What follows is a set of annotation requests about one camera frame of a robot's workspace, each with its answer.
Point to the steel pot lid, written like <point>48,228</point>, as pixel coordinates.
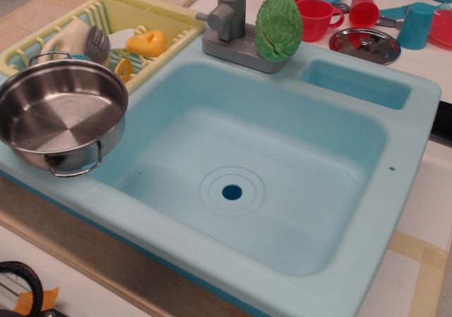
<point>367,44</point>

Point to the stainless steel pot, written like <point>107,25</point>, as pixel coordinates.
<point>63,115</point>

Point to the red tumbler cup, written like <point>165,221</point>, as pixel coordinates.
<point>363,13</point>

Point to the grey toy faucet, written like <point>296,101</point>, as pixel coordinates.
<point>229,37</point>

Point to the teal tumbler cup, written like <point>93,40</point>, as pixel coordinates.
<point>414,31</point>

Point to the yellow toy pepper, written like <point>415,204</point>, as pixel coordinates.
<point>151,43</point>

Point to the yellow dish rack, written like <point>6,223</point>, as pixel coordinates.
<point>178,24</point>

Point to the white toy knife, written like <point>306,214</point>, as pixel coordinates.
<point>118,39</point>

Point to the yellow toy slice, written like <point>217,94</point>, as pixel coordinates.
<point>124,70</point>

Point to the grey toy fork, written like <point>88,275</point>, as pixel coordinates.
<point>97,46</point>

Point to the cream toy bottle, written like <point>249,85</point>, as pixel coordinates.
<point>69,40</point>

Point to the light blue toy sink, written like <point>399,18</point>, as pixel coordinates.
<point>282,190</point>

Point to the orange tape piece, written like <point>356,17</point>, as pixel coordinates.
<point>31,304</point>

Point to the red cup with handle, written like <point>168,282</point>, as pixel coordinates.
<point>317,17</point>

